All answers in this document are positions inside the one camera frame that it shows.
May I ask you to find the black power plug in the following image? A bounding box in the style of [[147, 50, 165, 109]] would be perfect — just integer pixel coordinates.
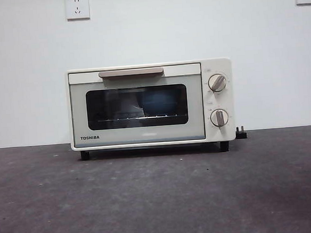
[[235, 125, 248, 140]]

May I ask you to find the cream and beige oven knob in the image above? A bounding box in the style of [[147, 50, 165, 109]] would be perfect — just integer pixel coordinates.
[[208, 73, 228, 93], [209, 108, 230, 128]]

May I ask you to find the metal wire oven rack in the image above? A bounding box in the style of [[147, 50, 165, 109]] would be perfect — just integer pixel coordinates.
[[96, 113, 179, 124]]

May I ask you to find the glass oven door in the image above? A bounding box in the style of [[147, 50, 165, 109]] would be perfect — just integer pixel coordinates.
[[68, 62, 207, 149]]

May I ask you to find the cream Toshiba toaster oven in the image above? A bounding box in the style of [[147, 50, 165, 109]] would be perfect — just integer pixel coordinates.
[[66, 57, 239, 163]]

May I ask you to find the blue ribbed bowl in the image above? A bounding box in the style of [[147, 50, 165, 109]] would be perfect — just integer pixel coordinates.
[[140, 90, 183, 118]]

